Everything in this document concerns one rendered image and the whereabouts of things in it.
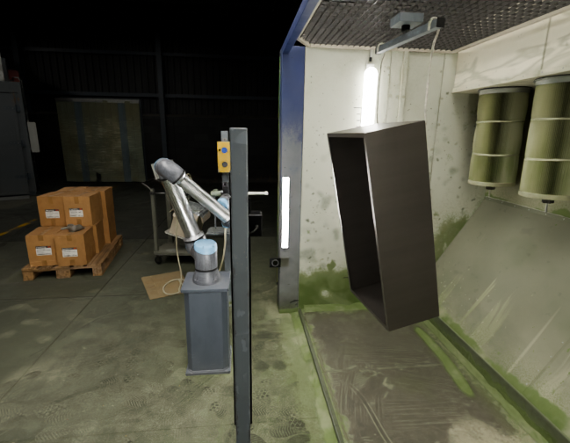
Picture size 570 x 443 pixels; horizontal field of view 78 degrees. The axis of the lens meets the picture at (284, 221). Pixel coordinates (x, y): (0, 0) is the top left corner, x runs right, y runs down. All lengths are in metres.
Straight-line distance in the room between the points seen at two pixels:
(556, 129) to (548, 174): 0.26
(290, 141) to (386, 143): 1.18
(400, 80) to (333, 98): 0.57
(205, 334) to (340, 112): 2.00
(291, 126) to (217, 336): 1.71
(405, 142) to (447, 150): 1.43
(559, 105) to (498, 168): 0.68
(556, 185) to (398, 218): 1.04
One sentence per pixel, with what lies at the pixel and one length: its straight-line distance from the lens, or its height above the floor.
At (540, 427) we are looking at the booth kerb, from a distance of 2.62.
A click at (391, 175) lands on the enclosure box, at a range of 2.00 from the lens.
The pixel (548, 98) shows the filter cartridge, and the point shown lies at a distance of 2.70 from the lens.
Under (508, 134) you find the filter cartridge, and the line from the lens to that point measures 3.13.
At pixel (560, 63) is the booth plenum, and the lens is 2.62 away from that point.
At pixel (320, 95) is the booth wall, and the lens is 3.02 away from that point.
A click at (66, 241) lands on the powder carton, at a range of 4.57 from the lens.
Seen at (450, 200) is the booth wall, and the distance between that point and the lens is 3.52.
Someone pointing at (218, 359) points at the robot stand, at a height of 0.11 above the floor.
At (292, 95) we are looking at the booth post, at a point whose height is 1.92.
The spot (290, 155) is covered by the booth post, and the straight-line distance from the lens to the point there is 2.97.
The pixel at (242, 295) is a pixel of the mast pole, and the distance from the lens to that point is 1.12.
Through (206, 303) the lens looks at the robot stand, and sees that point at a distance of 2.43.
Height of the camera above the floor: 1.63
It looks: 14 degrees down
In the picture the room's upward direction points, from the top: 1 degrees clockwise
